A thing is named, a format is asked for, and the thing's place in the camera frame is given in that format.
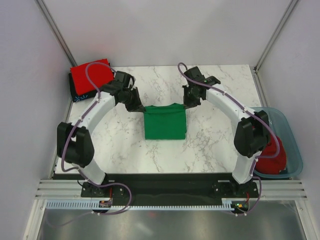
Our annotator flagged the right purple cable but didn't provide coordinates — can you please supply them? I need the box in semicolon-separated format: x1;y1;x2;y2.
177;62;281;217

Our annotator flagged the blue plastic bin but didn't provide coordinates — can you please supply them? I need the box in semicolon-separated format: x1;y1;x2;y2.
253;107;303;179

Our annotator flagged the green t shirt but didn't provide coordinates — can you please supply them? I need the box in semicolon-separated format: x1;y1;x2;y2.
143;103;187;140

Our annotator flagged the folded red t shirt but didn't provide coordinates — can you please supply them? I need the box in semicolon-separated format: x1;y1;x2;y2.
68;62;114;102

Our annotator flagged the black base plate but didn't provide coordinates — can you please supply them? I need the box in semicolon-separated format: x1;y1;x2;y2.
81;173;259;206

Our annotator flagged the folded black t shirt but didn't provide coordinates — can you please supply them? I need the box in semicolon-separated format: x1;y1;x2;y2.
68;63;97;103

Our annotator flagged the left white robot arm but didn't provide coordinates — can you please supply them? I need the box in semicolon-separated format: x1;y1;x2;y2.
56;71;146;197

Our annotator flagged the white slotted cable duct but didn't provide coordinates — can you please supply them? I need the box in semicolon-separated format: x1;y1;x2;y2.
45;198;234;211

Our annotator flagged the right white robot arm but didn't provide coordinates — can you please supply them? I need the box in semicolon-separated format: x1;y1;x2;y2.
181;66;275;197

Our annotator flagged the aluminium frame rail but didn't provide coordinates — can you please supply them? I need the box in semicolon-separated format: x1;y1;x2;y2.
35;180;307;201

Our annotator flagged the dark red t shirt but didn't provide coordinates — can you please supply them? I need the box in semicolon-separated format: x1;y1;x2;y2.
255;136;287;175

